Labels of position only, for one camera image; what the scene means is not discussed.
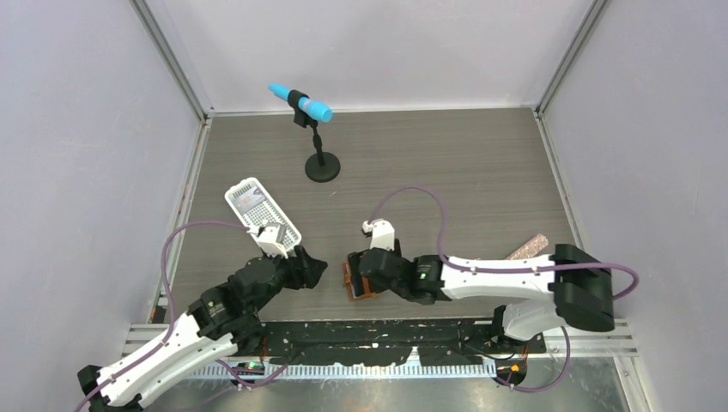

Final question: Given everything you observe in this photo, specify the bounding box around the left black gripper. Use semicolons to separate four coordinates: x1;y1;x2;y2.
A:
248;245;326;314

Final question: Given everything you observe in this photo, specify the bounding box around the brown leather card holder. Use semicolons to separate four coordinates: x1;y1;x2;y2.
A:
343;263;378;301

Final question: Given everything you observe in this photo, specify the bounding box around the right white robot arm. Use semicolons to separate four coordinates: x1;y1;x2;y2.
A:
347;244;615;353

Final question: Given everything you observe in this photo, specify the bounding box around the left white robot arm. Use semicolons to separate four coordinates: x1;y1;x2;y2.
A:
77;245;328;411

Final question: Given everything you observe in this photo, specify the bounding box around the card in basket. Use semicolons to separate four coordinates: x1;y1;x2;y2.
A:
233;187;266;215

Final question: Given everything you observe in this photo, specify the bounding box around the white perforated plastic basket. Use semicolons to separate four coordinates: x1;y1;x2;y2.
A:
224;177;302;256

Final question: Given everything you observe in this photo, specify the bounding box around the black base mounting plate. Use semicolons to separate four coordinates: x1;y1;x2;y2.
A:
235;318;546;367

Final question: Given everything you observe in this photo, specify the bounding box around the black microphone stand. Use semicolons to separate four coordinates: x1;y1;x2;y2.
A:
296;122;341;183

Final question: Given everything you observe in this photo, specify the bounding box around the pink glitter stick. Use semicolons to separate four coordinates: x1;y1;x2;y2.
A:
507;233;549;260

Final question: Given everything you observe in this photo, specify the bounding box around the blue toy microphone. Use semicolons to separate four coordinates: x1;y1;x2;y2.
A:
268;83;333;127

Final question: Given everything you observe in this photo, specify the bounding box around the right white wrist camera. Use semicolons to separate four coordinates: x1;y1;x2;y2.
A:
361;219;396;251

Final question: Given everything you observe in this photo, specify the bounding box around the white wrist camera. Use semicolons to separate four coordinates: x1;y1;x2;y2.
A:
361;219;396;251
254;223;288;259

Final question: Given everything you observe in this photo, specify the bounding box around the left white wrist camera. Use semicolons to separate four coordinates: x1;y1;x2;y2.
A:
254;223;288;259

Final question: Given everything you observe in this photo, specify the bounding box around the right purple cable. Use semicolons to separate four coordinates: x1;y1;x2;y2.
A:
367;185;640;395

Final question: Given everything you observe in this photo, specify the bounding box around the purple cable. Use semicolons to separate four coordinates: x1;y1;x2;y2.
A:
74;220;297;412
367;185;640;395

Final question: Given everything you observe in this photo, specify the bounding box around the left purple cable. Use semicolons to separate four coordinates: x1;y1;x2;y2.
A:
74;220;297;412

